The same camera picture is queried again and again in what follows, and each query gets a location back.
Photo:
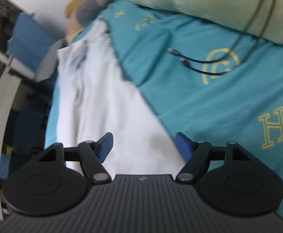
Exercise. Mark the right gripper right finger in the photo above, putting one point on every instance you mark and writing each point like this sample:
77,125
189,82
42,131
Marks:
196,156

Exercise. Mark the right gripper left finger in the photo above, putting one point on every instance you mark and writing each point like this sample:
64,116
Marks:
92,155

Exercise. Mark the white shirt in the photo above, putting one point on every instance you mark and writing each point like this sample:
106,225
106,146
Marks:
95,98

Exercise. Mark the teal patterned bed sheet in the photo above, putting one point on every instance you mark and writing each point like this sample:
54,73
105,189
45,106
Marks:
192,81

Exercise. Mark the grey seat cushion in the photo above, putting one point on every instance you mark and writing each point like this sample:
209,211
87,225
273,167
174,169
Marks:
48,64

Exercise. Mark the blue covered chair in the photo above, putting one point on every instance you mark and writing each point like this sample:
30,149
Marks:
28,45

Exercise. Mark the striped grey beige pillow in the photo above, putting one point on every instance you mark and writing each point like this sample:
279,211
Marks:
82,16

